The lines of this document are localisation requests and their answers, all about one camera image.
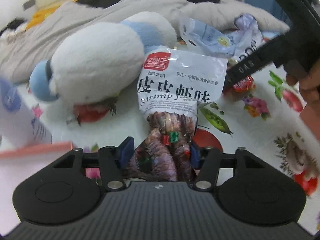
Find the pink deep gift box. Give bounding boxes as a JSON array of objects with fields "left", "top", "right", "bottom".
[{"left": 299, "top": 103, "right": 320, "bottom": 141}]

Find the grey duvet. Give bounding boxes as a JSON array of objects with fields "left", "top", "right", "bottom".
[{"left": 1, "top": 0, "right": 289, "bottom": 83}]

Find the white blue plush toy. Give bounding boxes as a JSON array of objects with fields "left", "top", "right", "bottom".
[{"left": 29, "top": 11, "right": 177, "bottom": 106}]

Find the yellow pillow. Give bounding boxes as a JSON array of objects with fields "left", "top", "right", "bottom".
[{"left": 26, "top": 0, "right": 78, "bottom": 30}]

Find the small red snack packet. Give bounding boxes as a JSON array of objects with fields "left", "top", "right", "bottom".
[{"left": 223, "top": 76, "right": 257, "bottom": 96}]

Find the pink shallow box lid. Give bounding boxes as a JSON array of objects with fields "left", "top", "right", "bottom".
[{"left": 1, "top": 141, "right": 74, "bottom": 159}]

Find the white spray bottle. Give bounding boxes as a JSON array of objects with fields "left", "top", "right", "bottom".
[{"left": 1, "top": 78, "right": 52, "bottom": 148}]

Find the crumpled blue white plastic bag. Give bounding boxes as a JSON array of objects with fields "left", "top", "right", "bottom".
[{"left": 178, "top": 12, "right": 263, "bottom": 68}]

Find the shrimp flavour snack bag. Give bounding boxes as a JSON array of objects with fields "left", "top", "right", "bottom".
[{"left": 123, "top": 47, "right": 228, "bottom": 183}]

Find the fruit print tablecloth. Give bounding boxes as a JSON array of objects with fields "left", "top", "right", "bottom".
[{"left": 24, "top": 39, "right": 320, "bottom": 230}]

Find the person's right hand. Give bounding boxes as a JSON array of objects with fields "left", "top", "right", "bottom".
[{"left": 286, "top": 60, "right": 319, "bottom": 112}]

